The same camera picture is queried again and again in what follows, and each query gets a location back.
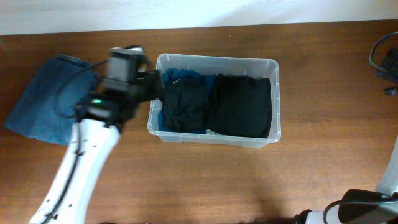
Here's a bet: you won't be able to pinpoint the black garment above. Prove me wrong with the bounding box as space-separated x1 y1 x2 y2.
152 70 211 133

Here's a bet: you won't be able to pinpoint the black shirt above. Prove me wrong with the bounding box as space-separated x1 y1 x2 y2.
205 73 272 139

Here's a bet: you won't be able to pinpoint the dark blue jeans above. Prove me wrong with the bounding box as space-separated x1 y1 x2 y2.
4 55 91 146

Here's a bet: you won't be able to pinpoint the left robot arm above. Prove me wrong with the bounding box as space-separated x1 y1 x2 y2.
30 70 164 223

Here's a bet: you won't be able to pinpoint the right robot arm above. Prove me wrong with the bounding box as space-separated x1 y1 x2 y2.
292 146 397 224

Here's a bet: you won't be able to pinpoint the clear plastic storage bin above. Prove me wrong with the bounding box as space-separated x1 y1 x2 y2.
147 53 282 148

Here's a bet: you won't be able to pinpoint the right black cable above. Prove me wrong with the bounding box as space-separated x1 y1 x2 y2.
322 30 398 224

